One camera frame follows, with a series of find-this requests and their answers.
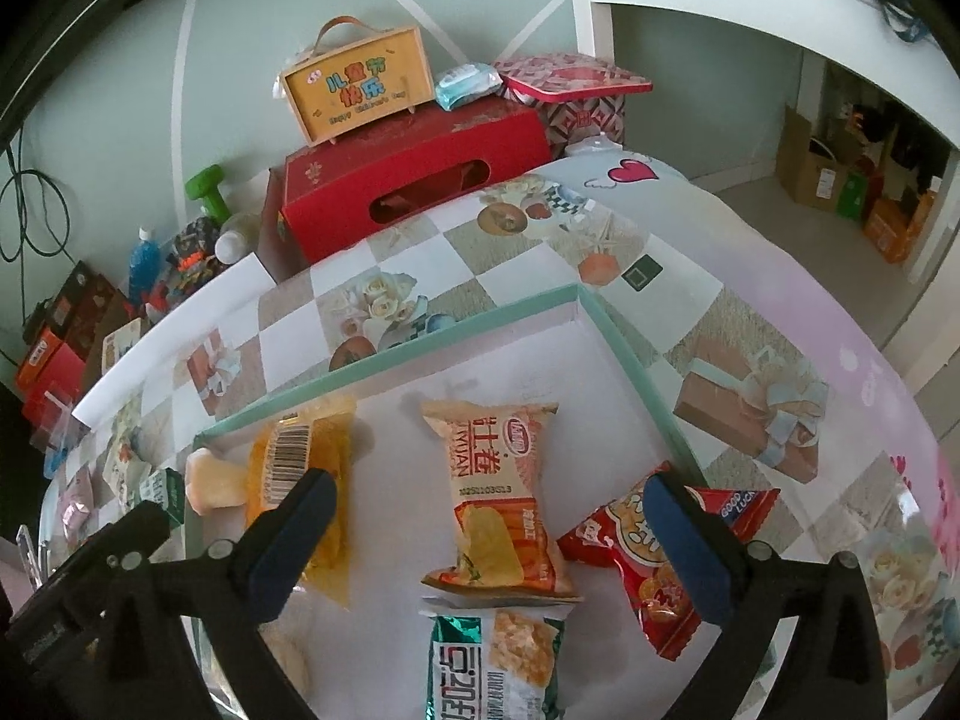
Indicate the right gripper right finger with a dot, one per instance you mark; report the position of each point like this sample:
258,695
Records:
833,667

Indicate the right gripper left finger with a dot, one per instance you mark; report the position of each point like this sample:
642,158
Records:
143,657

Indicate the peach jelly cup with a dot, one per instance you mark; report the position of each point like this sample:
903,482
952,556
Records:
212,483

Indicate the orange yellow snack bag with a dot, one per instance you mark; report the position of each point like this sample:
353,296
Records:
300,465

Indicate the red chip packet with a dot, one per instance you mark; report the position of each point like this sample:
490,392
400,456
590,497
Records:
617,535

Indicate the green popcorn snack bag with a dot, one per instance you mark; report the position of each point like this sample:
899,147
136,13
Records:
494,661

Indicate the orange egg roll bag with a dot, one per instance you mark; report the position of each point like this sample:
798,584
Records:
494,458

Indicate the green white biscuit pack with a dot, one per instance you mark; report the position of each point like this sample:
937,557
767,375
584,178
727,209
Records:
166,488

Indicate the pink snack packet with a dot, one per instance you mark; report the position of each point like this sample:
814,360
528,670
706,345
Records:
76,505

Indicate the clear plastic box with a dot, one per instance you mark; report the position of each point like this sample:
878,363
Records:
57,432

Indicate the teal rimmed white tray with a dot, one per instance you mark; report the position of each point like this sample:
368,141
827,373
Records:
370,660

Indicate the stacked red orange boxes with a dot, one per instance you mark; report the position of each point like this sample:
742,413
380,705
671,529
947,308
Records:
58,352

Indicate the checkered patterned tablecloth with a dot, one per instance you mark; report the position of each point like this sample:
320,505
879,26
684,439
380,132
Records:
690,270

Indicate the blue liquid plastic bottle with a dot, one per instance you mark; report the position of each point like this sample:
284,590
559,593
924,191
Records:
144,266

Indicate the cardboard box of toys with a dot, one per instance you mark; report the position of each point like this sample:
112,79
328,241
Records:
199,253

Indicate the green dumbbell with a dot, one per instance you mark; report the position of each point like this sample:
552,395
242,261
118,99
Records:
204,188

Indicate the large red gift box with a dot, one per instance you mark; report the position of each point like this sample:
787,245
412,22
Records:
339,193

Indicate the blue wet wipes pack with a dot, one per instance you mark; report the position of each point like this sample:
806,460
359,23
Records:
464,84

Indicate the red patterned tin box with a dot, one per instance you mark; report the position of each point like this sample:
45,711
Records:
576,96

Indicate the white desk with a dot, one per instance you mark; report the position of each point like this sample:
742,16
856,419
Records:
924,340

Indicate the orange handled gift box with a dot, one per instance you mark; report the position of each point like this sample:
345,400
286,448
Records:
355,75

